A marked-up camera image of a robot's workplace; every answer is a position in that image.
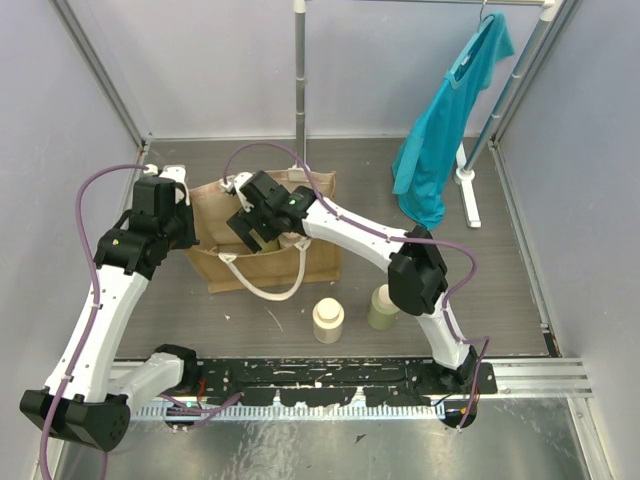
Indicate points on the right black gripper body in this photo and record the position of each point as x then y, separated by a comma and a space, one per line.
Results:
260, 221

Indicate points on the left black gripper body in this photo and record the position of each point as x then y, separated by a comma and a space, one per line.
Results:
185, 226

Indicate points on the tan canvas tote bag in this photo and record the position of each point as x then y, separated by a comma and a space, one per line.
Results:
226, 264

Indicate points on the olive green bottle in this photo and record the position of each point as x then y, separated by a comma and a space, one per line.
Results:
383, 313

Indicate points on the cream labelled tall bottle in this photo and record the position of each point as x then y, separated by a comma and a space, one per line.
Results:
288, 239

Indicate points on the green bottle white cap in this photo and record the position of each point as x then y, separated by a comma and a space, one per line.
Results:
270, 246

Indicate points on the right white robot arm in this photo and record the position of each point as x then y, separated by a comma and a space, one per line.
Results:
415, 268

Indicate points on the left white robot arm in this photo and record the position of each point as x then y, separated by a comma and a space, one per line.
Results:
89, 408

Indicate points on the cream short bottle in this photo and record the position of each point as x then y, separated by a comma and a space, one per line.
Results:
328, 318

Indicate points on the teal t-shirt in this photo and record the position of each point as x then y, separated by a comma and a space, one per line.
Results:
426, 157

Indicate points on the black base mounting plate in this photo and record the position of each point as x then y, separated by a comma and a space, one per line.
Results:
325, 382

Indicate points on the metal clothes rack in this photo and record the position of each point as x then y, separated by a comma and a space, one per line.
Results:
464, 174

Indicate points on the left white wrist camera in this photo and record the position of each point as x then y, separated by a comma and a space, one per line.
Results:
178, 174

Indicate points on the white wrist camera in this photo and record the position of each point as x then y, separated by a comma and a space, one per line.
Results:
234, 187
178, 174

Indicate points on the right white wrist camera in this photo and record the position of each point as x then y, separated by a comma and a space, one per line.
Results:
234, 187

